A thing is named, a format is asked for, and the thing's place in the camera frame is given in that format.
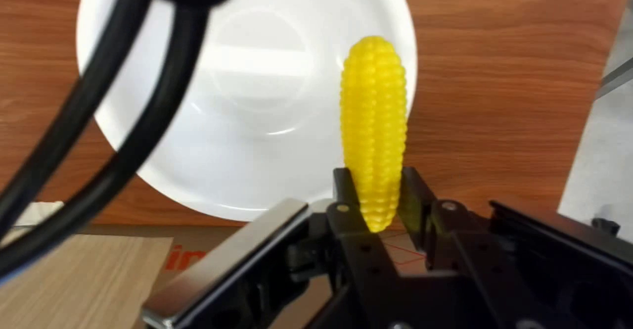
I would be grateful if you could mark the brown cardboard box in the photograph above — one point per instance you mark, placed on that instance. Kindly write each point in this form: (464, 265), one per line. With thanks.
(207, 242)

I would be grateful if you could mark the white bowl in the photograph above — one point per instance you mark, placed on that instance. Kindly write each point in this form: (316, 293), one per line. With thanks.
(262, 121)

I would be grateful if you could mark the light wooden board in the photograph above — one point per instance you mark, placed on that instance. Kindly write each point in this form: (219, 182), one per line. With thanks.
(84, 284)

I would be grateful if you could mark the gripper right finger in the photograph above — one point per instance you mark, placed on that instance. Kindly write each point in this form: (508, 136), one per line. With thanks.
(519, 269)

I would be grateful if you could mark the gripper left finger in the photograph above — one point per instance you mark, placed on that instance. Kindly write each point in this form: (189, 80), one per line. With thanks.
(277, 250)

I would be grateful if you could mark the grey metal bar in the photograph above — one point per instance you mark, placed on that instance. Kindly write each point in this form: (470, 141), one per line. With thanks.
(615, 77)

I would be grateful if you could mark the yellow toy corn cob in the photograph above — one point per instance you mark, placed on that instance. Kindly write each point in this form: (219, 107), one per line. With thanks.
(373, 121)

